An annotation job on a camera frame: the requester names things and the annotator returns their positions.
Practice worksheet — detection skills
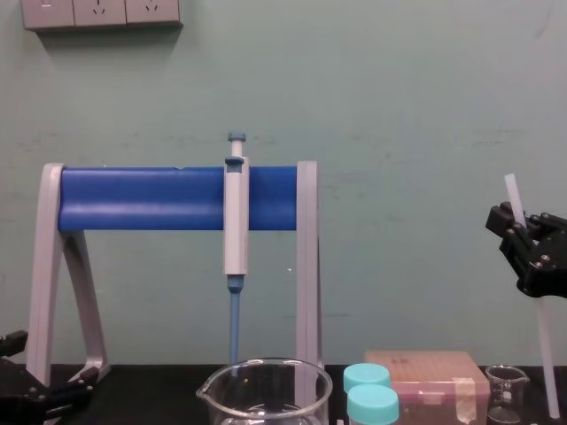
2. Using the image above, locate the grey wall socket panel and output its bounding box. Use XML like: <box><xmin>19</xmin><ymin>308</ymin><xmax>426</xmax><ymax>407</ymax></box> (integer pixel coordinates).
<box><xmin>20</xmin><ymin>0</ymin><xmax>184</xmax><ymax>32</ymax></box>

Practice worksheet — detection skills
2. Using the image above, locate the blue stand crossbar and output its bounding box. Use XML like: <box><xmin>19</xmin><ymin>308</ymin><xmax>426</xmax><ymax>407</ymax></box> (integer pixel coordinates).
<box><xmin>58</xmin><ymin>165</ymin><xmax>299</xmax><ymax>233</ymax></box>

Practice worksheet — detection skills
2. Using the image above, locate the small clear glass beaker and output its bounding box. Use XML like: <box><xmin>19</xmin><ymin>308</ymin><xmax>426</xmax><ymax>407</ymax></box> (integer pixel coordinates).
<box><xmin>484</xmin><ymin>364</ymin><xmax>530</xmax><ymax>425</ymax></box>

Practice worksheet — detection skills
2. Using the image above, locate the teal capped sample bottle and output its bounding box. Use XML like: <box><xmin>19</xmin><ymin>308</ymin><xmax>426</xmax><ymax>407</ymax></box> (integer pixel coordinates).
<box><xmin>342</xmin><ymin>363</ymin><xmax>392</xmax><ymax>396</ymax></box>
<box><xmin>346</xmin><ymin>383</ymin><xmax>400</xmax><ymax>425</ymax></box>

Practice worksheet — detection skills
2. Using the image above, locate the large clear glass beaker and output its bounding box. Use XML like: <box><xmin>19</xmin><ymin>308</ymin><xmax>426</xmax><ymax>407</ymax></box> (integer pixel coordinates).
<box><xmin>195</xmin><ymin>358</ymin><xmax>334</xmax><ymax>425</ymax></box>

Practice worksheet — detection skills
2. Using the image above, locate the grey pipette stand frame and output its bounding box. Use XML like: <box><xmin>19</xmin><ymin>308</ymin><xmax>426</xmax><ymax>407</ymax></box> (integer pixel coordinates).
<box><xmin>25</xmin><ymin>160</ymin><xmax>325</xmax><ymax>400</ymax></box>

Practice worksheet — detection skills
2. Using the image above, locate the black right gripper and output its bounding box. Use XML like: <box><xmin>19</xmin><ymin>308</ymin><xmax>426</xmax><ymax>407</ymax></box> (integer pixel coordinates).
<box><xmin>485</xmin><ymin>200</ymin><xmax>567</xmax><ymax>298</ymax></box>

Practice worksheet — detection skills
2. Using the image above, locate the white stirring rod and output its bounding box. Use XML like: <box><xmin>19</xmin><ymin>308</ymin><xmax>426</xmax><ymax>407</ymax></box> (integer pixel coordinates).
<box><xmin>503</xmin><ymin>173</ymin><xmax>561</xmax><ymax>420</ymax></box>

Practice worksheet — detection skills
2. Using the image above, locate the white and blue pipette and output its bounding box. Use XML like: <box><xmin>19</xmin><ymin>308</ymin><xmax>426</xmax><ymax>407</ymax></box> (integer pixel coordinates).
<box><xmin>221</xmin><ymin>130</ymin><xmax>251</xmax><ymax>378</ymax></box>

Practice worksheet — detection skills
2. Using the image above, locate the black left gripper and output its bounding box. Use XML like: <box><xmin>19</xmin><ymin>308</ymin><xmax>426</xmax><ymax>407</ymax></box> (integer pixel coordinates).
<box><xmin>0</xmin><ymin>328</ymin><xmax>95</xmax><ymax>425</ymax></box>

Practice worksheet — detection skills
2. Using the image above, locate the pink pipette tip box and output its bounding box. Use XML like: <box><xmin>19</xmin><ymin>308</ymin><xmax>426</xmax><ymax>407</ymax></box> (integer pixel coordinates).
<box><xmin>363</xmin><ymin>350</ymin><xmax>491</xmax><ymax>425</ymax></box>

